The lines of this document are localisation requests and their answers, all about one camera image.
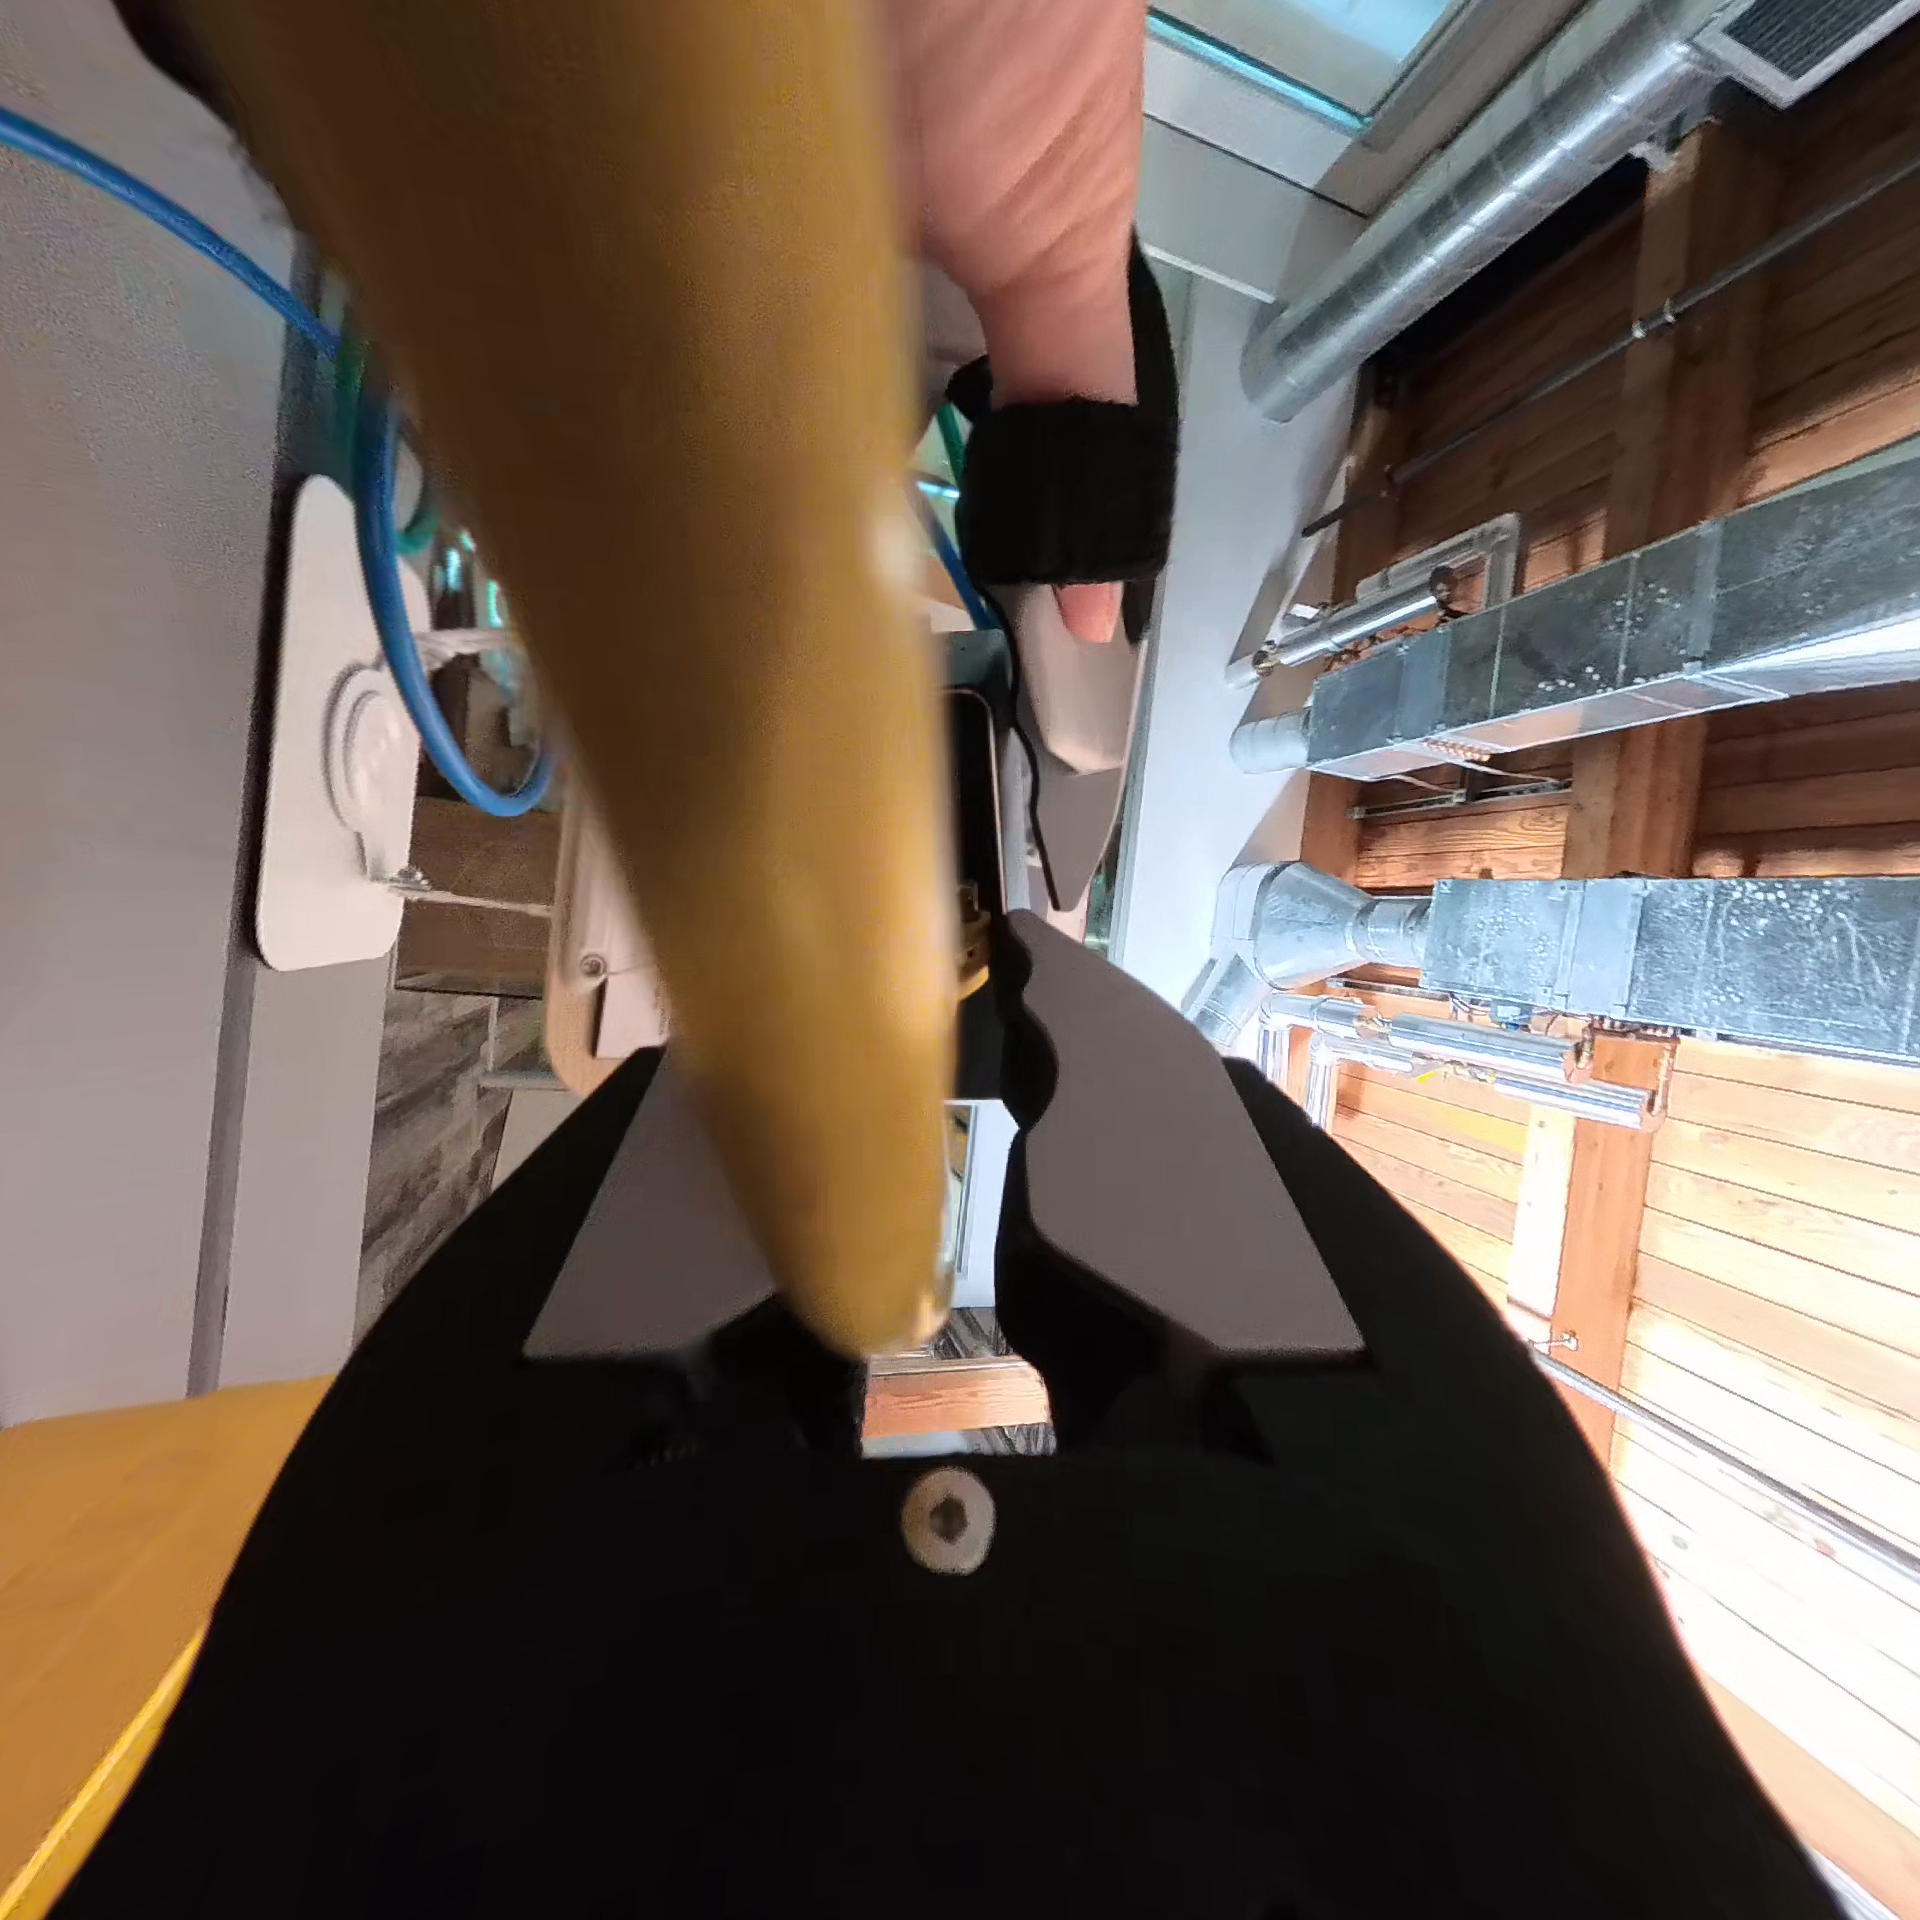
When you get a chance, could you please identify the white sheet stand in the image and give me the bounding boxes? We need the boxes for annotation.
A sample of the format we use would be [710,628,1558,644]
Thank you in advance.
[251,477,441,974]

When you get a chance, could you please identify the rectangular metal air duct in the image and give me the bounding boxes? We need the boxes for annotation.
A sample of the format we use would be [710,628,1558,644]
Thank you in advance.
[1418,875,1920,1059]
[1230,448,1920,784]

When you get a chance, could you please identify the black ethernet switch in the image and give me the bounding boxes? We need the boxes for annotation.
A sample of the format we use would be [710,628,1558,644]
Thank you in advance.
[938,682,1040,1001]

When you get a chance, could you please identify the yellow ethernet cable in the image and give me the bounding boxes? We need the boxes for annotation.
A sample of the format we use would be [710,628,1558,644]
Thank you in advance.
[195,0,967,1354]

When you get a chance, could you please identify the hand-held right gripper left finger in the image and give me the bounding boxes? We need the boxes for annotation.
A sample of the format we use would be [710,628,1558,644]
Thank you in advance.
[524,1045,788,1364]

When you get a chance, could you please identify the yellow plastic bin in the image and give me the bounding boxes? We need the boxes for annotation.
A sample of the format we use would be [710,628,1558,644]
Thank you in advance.
[0,1378,344,1920]

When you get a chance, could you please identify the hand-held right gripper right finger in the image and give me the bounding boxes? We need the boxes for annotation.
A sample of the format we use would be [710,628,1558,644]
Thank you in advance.
[994,905,1371,1364]

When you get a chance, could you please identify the round silver air duct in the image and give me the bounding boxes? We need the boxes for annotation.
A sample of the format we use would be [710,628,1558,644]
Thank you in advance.
[1242,0,1757,425]

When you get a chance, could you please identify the white air vent grille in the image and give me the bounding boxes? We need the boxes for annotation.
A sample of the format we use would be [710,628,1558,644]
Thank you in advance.
[1695,0,1920,111]

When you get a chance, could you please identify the blue ethernet cable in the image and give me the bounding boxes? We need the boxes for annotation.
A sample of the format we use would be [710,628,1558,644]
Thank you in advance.
[0,111,1004,821]

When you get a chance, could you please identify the person's left hand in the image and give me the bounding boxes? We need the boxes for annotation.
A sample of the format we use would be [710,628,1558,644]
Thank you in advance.
[898,0,1154,645]

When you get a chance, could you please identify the brown wooden post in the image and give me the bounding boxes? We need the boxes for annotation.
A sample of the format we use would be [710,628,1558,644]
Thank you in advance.
[398,795,564,1001]

